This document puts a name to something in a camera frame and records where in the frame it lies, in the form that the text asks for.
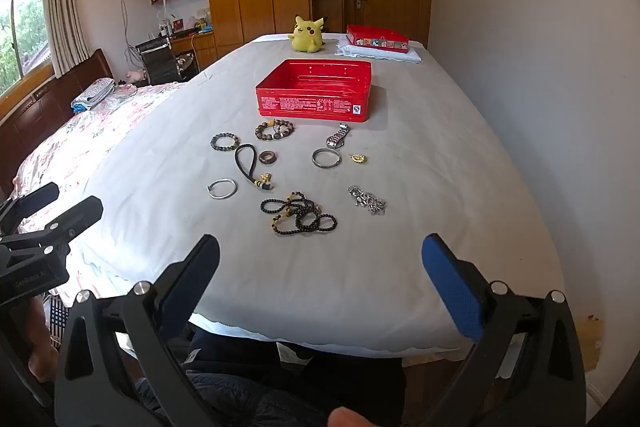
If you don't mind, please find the brown wooden bead bracelet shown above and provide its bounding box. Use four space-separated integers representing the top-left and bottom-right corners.
255 119 295 142

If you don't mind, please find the black cord with gold charm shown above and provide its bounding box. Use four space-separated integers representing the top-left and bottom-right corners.
235 144 275 192

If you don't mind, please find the brown cardboard piece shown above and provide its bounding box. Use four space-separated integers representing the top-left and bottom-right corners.
574 314 604 373

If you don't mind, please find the red tin lid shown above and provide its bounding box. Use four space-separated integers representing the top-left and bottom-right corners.
346 25 411 54

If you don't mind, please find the dark bead bracelet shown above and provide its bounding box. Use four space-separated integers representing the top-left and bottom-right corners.
210 133 241 152

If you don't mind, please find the person's right hand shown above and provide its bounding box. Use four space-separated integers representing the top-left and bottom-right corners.
326 406 372 427

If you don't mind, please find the beige curtain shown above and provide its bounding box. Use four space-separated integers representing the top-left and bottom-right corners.
41 0 93 78

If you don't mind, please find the folded grey towel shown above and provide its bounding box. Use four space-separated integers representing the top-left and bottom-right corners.
71 77 116 112

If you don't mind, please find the person's left hand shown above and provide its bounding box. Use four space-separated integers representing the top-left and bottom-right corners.
27 301 60 375

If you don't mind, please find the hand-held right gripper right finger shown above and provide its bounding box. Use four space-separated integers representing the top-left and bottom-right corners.
421 234 587 427

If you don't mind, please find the dark wooden headboard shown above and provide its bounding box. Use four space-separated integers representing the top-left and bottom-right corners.
0 48 116 202

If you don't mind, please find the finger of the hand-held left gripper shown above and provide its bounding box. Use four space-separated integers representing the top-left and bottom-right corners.
0 182 60 235
0 196 104 268

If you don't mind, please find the silver bangle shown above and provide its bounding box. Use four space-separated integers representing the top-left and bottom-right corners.
207 178 238 200
311 148 343 168

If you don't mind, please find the window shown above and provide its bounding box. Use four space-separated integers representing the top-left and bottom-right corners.
0 0 53 96

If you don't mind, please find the black office chair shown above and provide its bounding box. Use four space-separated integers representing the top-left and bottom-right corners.
136 38 183 84

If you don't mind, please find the checked dark cloth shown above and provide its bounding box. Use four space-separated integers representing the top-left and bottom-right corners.
46 297 69 350

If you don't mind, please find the wooden desk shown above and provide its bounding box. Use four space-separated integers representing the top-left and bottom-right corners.
170 29 218 68

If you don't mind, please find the silver chain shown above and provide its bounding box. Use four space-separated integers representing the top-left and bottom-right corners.
348 184 387 216

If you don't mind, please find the open silver bangle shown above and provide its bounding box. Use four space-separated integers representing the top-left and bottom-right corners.
207 178 238 200

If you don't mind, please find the floral bed blanket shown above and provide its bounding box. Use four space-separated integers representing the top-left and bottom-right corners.
12 82 201 233

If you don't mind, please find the yellow plush toy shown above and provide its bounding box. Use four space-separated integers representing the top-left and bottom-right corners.
288 14 327 54

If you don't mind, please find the person's dark clothing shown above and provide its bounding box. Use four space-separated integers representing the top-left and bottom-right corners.
132 322 407 427

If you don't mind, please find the white tablecloth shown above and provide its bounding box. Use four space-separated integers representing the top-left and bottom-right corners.
65 32 568 355

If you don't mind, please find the black bead necklace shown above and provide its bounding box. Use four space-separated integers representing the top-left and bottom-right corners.
260 192 338 237

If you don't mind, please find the white folded cloth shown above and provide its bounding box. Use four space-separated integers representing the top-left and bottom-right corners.
335 34 423 64

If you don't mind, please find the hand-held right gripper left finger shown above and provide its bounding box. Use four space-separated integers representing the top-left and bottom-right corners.
54 234 221 427

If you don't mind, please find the red tin box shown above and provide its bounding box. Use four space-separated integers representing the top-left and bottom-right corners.
255 59 373 124

